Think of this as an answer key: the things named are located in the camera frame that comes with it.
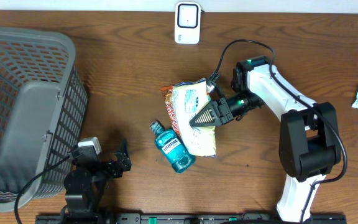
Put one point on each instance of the orange Top snack bar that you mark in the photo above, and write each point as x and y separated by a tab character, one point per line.
167	93

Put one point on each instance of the blue Listerine mouthwash bottle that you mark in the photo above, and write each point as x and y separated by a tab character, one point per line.
171	146

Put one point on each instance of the white barcode scanner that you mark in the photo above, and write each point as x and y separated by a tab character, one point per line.
187	23

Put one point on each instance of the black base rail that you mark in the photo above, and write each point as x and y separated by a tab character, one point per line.
136	218

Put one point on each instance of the wet wipes packet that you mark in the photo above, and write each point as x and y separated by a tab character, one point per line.
188	99

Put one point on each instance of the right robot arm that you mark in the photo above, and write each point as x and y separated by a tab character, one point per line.
309	142

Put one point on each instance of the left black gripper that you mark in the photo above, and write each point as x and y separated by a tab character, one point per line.
123	160

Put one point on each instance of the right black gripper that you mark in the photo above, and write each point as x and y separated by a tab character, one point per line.
217	109

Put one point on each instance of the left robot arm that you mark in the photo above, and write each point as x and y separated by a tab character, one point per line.
86	184

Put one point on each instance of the grey plastic shopping basket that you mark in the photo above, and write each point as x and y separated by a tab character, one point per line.
42	109

